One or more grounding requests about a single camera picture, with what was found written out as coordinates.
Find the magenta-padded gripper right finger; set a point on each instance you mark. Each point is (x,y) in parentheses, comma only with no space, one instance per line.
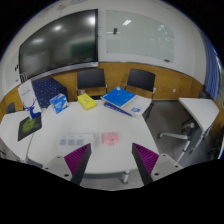
(146,159)

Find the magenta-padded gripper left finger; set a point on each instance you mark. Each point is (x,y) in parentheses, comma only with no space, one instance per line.
(77,159)

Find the pink charger block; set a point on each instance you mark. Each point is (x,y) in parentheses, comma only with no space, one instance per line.
(111,138)

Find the white and blue flat box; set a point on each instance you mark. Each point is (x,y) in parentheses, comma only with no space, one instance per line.
(140,106)

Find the black mouse pad green print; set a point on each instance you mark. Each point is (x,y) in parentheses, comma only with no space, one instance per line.
(29,126)

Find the yellow flat pack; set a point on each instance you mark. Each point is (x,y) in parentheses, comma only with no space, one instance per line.
(86,101)

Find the blue tissue box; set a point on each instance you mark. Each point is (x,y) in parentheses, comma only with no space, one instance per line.
(58,103)

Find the blue-covered book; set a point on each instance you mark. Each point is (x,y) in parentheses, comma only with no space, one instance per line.
(118,96)

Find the small white side table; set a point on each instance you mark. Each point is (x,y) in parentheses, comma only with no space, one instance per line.
(198,110)

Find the navy dotted gift bag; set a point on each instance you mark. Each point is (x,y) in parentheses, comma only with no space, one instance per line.
(48,88)

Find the white paper bag blue deer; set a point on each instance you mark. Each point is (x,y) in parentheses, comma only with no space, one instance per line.
(28,96)

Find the black chair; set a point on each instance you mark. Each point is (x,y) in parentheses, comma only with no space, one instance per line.
(10,107)
(91,78)
(141,79)

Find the blue curtain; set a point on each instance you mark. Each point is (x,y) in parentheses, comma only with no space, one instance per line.
(211,73)

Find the large glass whiteboard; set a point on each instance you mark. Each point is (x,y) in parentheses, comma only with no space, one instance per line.
(141,36)

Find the dark whiteboard eraser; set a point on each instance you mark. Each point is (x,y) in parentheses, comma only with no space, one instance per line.
(115,31)

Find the large black wall display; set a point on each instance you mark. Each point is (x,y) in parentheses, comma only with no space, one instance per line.
(60,41)

